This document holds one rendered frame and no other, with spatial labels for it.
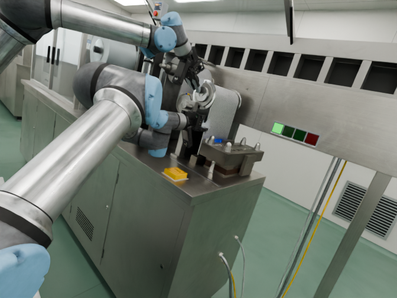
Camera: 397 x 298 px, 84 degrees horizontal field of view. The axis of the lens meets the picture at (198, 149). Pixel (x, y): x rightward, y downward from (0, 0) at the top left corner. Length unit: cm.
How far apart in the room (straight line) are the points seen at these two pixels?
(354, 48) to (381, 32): 251
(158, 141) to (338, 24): 337
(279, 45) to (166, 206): 102
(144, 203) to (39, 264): 74
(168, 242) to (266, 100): 90
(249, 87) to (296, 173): 249
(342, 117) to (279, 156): 260
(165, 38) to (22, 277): 68
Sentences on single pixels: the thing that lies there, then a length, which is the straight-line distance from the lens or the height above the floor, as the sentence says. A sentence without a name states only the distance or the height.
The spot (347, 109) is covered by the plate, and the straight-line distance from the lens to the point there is 122.
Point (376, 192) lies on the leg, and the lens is 138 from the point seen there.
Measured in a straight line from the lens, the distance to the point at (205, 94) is 111.
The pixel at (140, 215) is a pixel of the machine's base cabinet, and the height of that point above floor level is 64.
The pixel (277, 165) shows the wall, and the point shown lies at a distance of 377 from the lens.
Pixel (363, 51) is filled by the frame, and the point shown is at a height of 161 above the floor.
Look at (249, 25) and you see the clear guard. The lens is 149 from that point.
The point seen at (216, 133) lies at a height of 107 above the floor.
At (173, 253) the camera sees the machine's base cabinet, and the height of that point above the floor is 62.
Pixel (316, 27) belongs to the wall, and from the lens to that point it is 397.
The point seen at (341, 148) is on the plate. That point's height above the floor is 119.
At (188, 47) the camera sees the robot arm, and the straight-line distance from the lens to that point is 100.
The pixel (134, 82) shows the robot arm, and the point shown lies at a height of 124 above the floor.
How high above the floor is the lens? 125
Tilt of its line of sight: 14 degrees down
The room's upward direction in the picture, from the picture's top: 16 degrees clockwise
